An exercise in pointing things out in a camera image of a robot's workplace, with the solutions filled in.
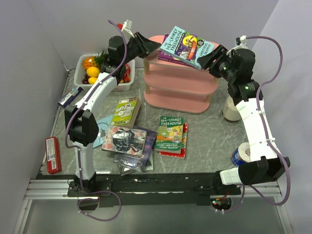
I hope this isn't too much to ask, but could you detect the purple 117-storey treehouse book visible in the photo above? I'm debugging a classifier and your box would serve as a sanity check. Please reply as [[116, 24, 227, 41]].
[[158, 30, 201, 68]]

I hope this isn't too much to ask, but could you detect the toy pineapple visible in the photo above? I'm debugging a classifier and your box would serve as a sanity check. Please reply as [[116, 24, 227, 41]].
[[82, 49, 108, 71]]

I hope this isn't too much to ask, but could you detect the white plastic fruit basket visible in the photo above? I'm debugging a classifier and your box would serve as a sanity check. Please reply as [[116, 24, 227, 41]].
[[74, 54, 136, 92]]

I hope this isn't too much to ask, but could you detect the dark purple book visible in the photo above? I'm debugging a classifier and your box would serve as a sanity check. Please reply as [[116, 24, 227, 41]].
[[113, 126, 158, 173]]

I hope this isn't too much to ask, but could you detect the purple white toothpaste box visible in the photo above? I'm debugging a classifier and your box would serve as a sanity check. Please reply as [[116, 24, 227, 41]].
[[57, 85, 82, 108]]

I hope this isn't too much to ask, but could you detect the green 104-storey treehouse book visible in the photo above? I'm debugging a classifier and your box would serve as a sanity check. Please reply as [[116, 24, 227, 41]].
[[155, 116, 184, 154]]

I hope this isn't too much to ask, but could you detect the lime green comic book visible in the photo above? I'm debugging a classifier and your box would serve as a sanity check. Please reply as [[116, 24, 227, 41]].
[[110, 96, 141, 128]]

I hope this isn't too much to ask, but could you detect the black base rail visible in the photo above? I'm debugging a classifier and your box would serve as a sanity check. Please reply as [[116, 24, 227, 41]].
[[67, 173, 241, 208]]

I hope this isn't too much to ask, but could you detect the pink three-tier shelf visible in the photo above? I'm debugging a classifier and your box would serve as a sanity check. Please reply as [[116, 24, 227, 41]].
[[143, 50, 219, 114]]

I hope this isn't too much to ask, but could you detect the orange toy fruit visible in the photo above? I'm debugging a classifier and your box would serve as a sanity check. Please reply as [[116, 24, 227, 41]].
[[86, 67, 100, 78]]

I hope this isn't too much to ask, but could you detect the light blue cat book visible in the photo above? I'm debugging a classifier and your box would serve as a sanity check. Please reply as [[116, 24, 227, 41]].
[[93, 115, 113, 149]]

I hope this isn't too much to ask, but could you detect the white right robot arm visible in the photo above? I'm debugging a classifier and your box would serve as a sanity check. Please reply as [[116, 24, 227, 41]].
[[197, 45, 290, 195]]

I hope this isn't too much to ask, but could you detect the beige paper roll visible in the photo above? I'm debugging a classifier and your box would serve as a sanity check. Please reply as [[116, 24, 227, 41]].
[[222, 96, 241, 122]]

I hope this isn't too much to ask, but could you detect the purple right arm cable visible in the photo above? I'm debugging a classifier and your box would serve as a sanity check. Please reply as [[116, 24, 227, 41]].
[[246, 36, 292, 207]]

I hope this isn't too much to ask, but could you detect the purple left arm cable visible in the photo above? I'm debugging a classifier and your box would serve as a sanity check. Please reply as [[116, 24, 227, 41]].
[[65, 19, 128, 193]]

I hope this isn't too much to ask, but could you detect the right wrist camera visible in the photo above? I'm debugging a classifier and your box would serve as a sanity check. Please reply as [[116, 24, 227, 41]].
[[230, 35, 248, 51]]

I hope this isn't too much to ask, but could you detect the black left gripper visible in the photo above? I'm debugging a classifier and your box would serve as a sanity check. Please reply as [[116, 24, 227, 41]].
[[121, 32, 162, 65]]

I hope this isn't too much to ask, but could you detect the red box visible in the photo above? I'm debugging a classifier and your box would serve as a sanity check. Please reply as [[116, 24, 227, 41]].
[[45, 136, 62, 175]]

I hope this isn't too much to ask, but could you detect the red book under green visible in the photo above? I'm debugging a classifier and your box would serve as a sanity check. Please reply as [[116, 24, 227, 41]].
[[160, 123, 188, 159]]

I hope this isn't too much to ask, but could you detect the yellow mango toy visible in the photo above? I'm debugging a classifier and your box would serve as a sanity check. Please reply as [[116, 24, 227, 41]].
[[88, 77, 98, 84]]

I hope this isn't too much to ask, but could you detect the light blue 143-storey treehouse book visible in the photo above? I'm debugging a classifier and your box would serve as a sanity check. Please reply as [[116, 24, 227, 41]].
[[160, 26, 216, 70]]

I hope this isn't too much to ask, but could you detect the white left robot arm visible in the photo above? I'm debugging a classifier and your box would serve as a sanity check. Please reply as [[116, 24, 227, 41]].
[[64, 32, 161, 196]]

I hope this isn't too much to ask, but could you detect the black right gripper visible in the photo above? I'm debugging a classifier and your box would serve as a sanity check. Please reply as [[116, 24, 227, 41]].
[[196, 44, 236, 83]]

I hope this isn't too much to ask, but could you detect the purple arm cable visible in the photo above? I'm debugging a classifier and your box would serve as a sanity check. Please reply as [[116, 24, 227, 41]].
[[65, 19, 128, 193], [246, 36, 292, 207]]

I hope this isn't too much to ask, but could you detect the blue wrapped tissue roll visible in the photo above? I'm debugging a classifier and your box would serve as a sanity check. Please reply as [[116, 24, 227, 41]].
[[231, 142, 251, 167]]

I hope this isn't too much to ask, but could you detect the floral Little Women book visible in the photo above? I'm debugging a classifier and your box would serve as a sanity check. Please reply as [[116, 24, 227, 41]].
[[101, 126, 147, 158]]

